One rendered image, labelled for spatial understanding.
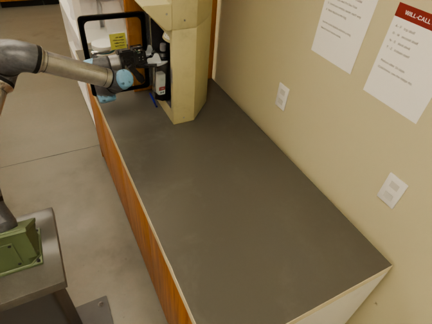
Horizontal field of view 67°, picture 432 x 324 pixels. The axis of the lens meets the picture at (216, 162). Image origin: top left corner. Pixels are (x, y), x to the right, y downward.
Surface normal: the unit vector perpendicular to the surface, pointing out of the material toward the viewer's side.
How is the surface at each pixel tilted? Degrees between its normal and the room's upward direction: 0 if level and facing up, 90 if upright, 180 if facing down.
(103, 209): 0
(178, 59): 90
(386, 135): 90
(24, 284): 0
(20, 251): 90
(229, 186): 0
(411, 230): 90
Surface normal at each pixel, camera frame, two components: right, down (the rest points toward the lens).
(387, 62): -0.89, 0.25
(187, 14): 0.45, 0.62
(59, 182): 0.07, -0.74
